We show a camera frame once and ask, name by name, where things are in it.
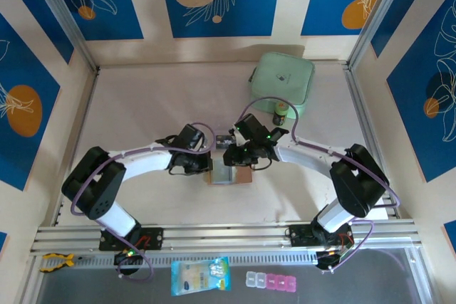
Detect white and pink pill organizer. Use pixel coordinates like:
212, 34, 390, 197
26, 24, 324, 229
245, 271, 297, 293

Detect grey metal front shelf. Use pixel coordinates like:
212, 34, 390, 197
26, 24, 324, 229
35, 257, 423, 304

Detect black credit card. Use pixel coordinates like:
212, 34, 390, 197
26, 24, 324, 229
214, 134, 233, 151

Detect aluminium right corner post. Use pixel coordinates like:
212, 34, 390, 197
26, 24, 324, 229
347, 0, 410, 70

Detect aluminium right side rail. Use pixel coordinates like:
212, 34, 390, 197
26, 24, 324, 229
343, 63, 398, 220

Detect small dark bottle green cap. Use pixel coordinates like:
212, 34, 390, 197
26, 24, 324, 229
272, 100, 289, 127

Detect grey slotted cable duct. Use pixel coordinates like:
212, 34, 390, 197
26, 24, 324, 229
73, 251, 318, 266

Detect aluminium left side rail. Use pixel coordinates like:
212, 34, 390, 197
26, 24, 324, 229
52, 68, 100, 227

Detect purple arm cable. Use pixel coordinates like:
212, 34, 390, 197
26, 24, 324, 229
71, 122, 217, 282
240, 95, 400, 275

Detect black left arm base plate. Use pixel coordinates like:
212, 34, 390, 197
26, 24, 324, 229
98, 227, 165, 251

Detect blue wet wipes packet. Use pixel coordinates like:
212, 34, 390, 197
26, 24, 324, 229
170, 256, 232, 297

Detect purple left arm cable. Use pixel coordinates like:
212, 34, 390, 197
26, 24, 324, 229
71, 122, 217, 282

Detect yellow handled pliers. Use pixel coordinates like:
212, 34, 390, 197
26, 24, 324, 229
39, 252, 86, 273

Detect mint green zip pouch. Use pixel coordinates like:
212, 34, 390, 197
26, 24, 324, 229
247, 51, 316, 120

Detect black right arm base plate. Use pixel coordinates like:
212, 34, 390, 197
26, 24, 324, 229
289, 224, 353, 248

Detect tan leather card holder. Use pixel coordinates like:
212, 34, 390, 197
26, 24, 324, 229
207, 159, 254, 187

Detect aluminium left corner post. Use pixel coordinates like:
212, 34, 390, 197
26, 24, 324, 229
26, 0, 100, 72

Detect aluminium corner post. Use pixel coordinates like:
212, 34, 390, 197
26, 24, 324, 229
347, 0, 410, 70
26, 0, 100, 72

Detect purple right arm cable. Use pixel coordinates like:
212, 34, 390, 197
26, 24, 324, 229
240, 95, 400, 275

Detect black controller board with LED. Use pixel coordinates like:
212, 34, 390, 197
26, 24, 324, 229
315, 246, 353, 273
113, 246, 145, 277

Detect aluminium front frame rail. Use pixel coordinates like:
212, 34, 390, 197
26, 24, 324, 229
30, 219, 423, 257

